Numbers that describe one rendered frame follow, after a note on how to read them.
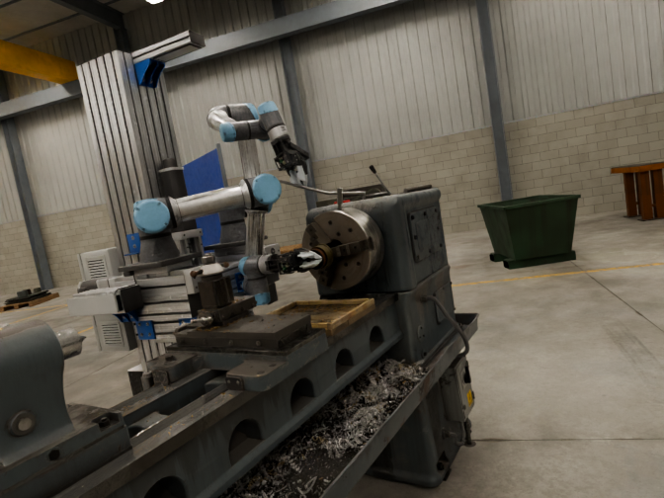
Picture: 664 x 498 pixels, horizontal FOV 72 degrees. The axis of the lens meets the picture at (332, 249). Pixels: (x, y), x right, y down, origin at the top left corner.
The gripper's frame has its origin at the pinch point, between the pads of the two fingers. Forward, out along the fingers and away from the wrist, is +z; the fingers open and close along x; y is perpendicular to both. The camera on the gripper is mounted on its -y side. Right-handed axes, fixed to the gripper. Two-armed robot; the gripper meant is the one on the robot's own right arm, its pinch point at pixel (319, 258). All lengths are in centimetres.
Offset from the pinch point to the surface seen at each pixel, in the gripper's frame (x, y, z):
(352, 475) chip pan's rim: -52, 41, 27
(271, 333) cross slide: -11, 49, 15
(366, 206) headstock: 15.2, -32.6, 4.4
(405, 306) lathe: -27.2, -31.3, 15.6
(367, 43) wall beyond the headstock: 392, -954, -412
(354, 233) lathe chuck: 6.0, -15.8, 6.5
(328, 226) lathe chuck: 9.9, -15.7, -4.3
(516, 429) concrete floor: -108, -90, 38
